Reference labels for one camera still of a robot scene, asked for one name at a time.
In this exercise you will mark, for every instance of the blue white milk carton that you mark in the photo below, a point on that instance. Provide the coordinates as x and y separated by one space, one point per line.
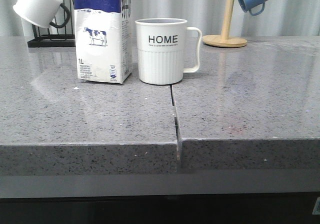
103 40

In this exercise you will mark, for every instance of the white HOME cup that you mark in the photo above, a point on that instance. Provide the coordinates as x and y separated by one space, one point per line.
160 47

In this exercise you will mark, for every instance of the wooden mug tree stand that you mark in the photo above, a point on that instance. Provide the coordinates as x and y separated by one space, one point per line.
224 39

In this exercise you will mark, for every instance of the white enamel mug left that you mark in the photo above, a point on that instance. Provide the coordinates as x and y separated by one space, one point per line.
41 12

